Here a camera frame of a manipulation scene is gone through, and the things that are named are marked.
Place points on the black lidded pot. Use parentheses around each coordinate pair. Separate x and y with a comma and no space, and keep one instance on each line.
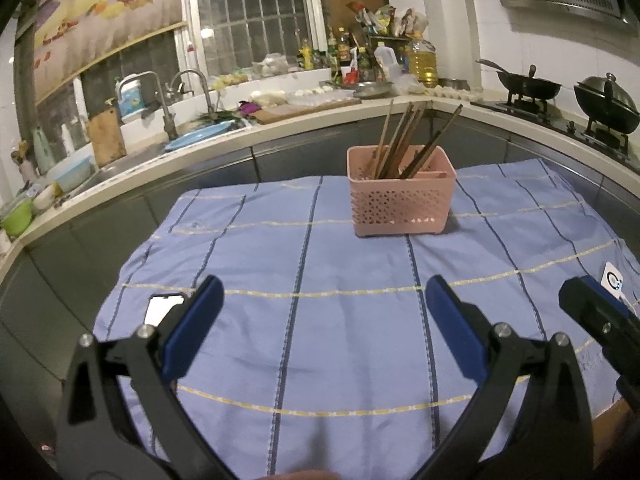
(605,102)

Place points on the blue striped cloth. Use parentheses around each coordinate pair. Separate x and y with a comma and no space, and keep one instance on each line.
(325,355)

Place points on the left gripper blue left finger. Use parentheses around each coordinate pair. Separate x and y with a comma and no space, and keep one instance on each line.
(184,329)

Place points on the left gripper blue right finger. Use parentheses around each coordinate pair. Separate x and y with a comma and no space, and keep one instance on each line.
(463,327)

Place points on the black wok with handle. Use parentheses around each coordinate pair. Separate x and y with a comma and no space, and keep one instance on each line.
(524,85)

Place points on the black smartphone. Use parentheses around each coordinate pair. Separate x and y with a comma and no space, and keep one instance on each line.
(159,305)

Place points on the thin dark chopstick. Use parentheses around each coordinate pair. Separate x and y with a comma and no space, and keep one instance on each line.
(381,143)

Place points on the blue label detergent jug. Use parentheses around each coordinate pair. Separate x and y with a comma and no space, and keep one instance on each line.
(131,98)

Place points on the dark brown wooden chopstick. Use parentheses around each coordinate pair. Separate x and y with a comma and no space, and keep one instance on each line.
(425,154)

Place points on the wooden cutting board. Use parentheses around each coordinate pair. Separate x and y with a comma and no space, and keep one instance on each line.
(103,131)

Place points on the pink perforated plastic basket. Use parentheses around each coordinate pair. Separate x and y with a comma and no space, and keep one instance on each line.
(419,205)

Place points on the white plastic jug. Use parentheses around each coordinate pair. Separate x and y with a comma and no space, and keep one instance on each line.
(388,61)

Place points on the green plastic bowl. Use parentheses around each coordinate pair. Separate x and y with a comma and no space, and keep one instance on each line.
(18,219)

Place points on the steel kitchen faucet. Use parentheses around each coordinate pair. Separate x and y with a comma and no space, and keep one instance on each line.
(168,118)

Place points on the yellow cooking oil bottle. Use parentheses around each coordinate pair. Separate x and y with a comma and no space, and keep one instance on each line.
(422,60)

